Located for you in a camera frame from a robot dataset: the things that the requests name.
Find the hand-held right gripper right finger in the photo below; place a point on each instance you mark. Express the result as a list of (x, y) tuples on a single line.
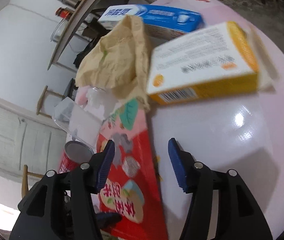
[(178, 165)]

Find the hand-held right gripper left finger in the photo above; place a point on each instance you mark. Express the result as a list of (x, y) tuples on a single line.
[(105, 165)]

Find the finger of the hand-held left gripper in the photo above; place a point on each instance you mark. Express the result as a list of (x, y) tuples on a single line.
[(109, 220)]

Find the red snack bag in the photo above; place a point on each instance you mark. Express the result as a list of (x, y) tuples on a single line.
[(137, 180)]

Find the yellow white medicine box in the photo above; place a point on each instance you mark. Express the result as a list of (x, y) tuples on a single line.
[(202, 62)]

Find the red drink can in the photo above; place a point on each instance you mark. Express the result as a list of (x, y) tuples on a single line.
[(76, 152)]

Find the clear plastic container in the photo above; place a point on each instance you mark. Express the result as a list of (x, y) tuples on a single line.
[(81, 122)]

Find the clear plastic bottle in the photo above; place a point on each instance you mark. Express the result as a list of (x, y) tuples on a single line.
[(96, 100)]

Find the wooden chair with dark seat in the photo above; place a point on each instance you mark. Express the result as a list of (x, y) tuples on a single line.
[(42, 100)]

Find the brown paper bag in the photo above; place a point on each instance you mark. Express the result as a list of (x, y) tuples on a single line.
[(117, 62)]

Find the black cloth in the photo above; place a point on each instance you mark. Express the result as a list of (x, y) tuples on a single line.
[(84, 55)]

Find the glass bowl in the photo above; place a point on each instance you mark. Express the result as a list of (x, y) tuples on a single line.
[(58, 30)]

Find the blue white toothpaste box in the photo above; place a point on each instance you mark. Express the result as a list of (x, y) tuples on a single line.
[(162, 17)]

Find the long wooden side table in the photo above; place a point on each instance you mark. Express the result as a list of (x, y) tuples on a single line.
[(81, 12)]

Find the jar with red lid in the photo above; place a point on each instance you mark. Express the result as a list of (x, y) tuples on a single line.
[(63, 13)]

